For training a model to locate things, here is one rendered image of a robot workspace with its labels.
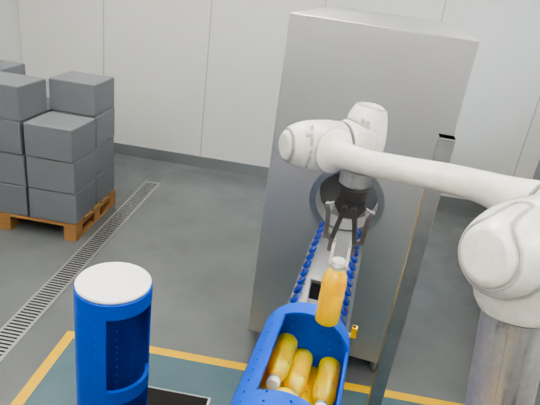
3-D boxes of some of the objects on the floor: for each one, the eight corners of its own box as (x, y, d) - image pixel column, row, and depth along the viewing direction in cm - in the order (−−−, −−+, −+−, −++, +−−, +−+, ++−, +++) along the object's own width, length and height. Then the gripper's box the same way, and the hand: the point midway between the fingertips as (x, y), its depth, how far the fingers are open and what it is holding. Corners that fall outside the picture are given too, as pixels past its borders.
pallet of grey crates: (115, 202, 490) (116, 77, 442) (75, 241, 417) (71, 96, 369) (-6, 182, 497) (-18, 56, 450) (-65, 217, 424) (-87, 71, 376)
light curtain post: (363, 462, 258) (455, 136, 190) (362, 472, 252) (456, 140, 184) (350, 459, 259) (438, 132, 191) (349, 468, 254) (439, 137, 186)
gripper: (387, 186, 135) (369, 264, 144) (325, 173, 138) (310, 251, 147) (386, 196, 128) (367, 277, 138) (321, 182, 131) (306, 263, 141)
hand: (340, 253), depth 141 cm, fingers closed on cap, 4 cm apart
